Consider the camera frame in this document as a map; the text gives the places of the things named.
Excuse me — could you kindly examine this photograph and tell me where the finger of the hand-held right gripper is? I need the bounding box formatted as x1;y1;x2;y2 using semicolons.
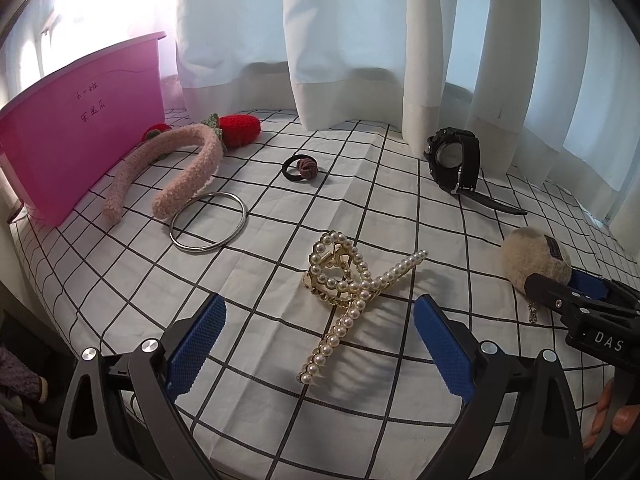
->
524;272;608;322
570;269;640;311

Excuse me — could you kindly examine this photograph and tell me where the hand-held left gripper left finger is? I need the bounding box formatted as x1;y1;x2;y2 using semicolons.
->
55;292;227;480

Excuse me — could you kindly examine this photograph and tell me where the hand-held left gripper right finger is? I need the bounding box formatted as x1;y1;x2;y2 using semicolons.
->
413;294;587;480

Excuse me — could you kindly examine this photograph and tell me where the beige fluffy pom-pom keychain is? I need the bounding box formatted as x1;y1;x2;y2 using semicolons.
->
501;226;572;323

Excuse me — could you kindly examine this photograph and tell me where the pearl hair claw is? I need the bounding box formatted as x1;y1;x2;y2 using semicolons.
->
297;230;429;387

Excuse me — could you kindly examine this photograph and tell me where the silver bangle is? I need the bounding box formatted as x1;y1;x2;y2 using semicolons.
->
169;191;248;253

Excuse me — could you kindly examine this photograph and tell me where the black wrist watch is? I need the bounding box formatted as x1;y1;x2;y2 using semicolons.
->
423;127;528;217

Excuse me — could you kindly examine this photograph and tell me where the pink fluffy strawberry headband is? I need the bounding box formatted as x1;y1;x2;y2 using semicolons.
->
102;112;262;224

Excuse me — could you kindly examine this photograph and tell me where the dark hair tie maroon knot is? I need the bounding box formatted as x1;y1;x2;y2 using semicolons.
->
281;151;321;183

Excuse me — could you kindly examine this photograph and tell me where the pink plastic tub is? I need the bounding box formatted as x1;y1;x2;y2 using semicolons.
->
0;31;168;227

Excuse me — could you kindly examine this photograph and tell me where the person's right hand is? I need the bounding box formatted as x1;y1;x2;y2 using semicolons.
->
582;379;640;453

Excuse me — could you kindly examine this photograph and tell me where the white checkered tablecloth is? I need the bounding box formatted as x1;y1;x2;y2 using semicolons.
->
10;107;640;480

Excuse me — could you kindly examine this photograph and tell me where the purple knit garment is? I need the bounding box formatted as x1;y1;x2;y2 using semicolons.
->
0;345;55;466

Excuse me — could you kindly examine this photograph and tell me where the white curtain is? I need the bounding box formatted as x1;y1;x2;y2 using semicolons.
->
165;0;640;226

